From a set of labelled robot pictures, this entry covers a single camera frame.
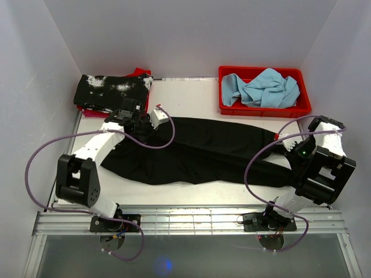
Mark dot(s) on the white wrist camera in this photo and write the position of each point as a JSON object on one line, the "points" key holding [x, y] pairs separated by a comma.
{"points": [[158, 117], [288, 143]]}

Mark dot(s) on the magenta folded trousers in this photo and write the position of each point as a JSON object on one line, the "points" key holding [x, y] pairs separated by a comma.
{"points": [[92, 114]]}

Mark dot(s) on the red plastic bin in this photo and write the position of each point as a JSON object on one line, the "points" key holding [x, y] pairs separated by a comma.
{"points": [[302, 107]]}

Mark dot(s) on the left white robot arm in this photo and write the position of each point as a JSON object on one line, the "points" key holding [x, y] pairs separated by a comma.
{"points": [[77, 173]]}

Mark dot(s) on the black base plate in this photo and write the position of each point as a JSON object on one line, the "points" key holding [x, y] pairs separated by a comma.
{"points": [[252, 223], [100, 225]]}

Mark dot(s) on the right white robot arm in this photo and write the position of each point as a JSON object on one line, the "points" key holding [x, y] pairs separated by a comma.
{"points": [[320, 170]]}

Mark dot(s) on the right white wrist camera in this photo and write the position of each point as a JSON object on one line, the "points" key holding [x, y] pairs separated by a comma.
{"points": [[288, 143]]}

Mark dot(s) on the aluminium frame rail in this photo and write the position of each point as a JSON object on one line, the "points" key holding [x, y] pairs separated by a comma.
{"points": [[183, 209]]}

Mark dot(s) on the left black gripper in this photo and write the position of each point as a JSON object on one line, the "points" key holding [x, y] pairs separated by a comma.
{"points": [[147, 119]]}

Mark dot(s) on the light blue trousers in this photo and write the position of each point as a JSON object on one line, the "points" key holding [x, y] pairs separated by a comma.
{"points": [[267, 90]]}

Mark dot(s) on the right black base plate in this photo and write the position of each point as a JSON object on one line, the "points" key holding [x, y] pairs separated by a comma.
{"points": [[252, 223]]}

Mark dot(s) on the black white patterned folded trousers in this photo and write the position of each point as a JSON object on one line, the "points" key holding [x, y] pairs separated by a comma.
{"points": [[107, 93]]}

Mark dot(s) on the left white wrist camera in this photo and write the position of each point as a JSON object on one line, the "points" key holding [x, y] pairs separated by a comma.
{"points": [[158, 117]]}

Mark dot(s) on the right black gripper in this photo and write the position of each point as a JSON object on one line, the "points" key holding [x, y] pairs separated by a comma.
{"points": [[295, 164]]}

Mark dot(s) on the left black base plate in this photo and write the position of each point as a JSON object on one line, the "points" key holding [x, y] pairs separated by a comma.
{"points": [[100, 225]]}

